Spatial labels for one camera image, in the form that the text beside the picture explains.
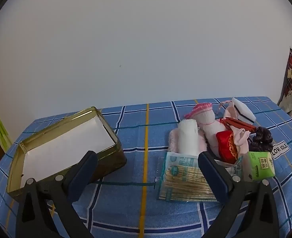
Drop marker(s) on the white cloth with pink trim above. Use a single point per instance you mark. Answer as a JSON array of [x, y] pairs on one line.
[[208, 121]]

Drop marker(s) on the dark purple scrunchie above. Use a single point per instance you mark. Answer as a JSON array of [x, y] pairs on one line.
[[260, 138]]

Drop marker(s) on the gold metal tin box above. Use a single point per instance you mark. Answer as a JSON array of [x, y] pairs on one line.
[[108, 163]]

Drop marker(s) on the red envelope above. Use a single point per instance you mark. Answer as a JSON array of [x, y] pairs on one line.
[[237, 124]]

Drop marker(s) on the white paper liner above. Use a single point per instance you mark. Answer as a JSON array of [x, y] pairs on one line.
[[61, 143]]

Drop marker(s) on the pink fluffy cloth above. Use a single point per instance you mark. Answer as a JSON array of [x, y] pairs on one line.
[[173, 142]]

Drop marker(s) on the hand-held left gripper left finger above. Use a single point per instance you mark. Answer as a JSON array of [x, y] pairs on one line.
[[80, 178]]

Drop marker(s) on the white printed label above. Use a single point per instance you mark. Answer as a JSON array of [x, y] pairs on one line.
[[280, 150]]

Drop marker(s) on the clear plastic packet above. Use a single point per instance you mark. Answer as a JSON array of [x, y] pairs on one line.
[[236, 169]]

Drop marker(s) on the blue plaid bed sheet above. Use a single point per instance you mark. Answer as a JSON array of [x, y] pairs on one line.
[[131, 138]]

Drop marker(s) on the green tissue pack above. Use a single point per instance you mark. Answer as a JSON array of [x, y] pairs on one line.
[[260, 166]]

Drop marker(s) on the white sponge block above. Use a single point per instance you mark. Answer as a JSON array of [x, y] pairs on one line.
[[242, 111]]

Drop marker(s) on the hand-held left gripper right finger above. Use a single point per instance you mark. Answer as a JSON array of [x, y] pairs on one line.
[[210, 176]]

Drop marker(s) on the pale pink cloth bag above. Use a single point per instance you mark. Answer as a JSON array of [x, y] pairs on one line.
[[240, 138]]

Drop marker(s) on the cotton swab packet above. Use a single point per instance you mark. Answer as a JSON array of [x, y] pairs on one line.
[[180, 178]]

